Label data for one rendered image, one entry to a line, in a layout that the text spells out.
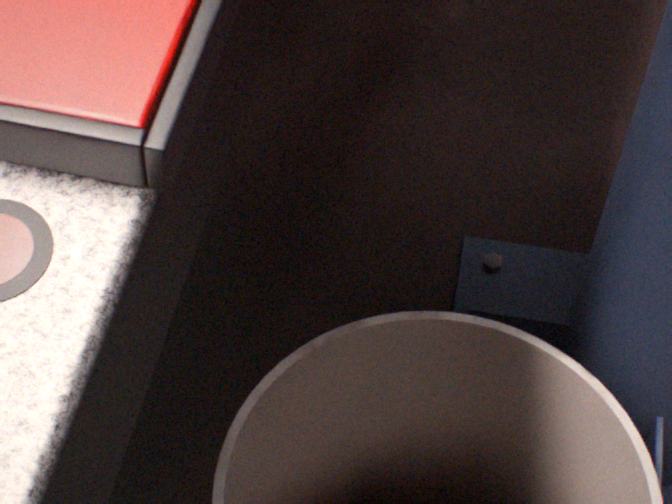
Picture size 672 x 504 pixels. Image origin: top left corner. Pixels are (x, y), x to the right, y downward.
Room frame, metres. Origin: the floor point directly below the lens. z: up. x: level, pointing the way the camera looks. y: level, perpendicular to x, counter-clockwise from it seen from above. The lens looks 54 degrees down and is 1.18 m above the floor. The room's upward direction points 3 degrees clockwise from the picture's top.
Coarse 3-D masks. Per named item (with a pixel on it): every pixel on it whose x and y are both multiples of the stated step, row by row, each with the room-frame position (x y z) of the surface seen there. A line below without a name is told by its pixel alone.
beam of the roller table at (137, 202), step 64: (256, 0) 0.30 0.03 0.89; (256, 64) 0.30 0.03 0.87; (0, 192) 0.20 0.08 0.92; (64, 192) 0.21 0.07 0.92; (128, 192) 0.21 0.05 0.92; (192, 192) 0.23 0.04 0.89; (64, 256) 0.19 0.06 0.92; (128, 256) 0.19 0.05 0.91; (192, 256) 0.23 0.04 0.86; (0, 320) 0.17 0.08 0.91; (64, 320) 0.17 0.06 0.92; (128, 320) 0.18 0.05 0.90; (0, 384) 0.15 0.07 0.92; (64, 384) 0.15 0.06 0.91; (128, 384) 0.17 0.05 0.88; (0, 448) 0.13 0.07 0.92; (64, 448) 0.14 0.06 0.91
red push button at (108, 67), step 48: (0, 0) 0.26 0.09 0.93; (48, 0) 0.26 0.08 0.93; (96, 0) 0.26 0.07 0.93; (144, 0) 0.26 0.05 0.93; (192, 0) 0.26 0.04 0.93; (0, 48) 0.24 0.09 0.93; (48, 48) 0.24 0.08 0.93; (96, 48) 0.24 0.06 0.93; (144, 48) 0.24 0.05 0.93; (0, 96) 0.22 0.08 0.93; (48, 96) 0.23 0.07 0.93; (96, 96) 0.23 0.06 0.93; (144, 96) 0.23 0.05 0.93
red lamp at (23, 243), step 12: (0, 216) 0.20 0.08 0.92; (0, 228) 0.19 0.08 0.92; (12, 228) 0.19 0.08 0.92; (24, 228) 0.19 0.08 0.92; (0, 240) 0.19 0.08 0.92; (12, 240) 0.19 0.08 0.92; (24, 240) 0.19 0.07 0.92; (0, 252) 0.19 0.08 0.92; (12, 252) 0.19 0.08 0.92; (24, 252) 0.19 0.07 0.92; (0, 264) 0.18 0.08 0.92; (12, 264) 0.18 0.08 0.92; (24, 264) 0.18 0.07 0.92; (0, 276) 0.18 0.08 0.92; (12, 276) 0.18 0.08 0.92
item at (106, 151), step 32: (224, 0) 0.26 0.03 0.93; (192, 32) 0.25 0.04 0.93; (224, 32) 0.26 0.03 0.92; (192, 64) 0.24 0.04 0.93; (192, 96) 0.23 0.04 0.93; (0, 128) 0.21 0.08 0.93; (32, 128) 0.21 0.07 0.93; (64, 128) 0.21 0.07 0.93; (96, 128) 0.21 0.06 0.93; (128, 128) 0.21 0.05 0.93; (160, 128) 0.21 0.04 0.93; (192, 128) 0.23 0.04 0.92; (0, 160) 0.21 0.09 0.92; (32, 160) 0.21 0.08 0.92; (64, 160) 0.21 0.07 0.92; (96, 160) 0.21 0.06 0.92; (128, 160) 0.21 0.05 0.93; (160, 160) 0.21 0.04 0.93
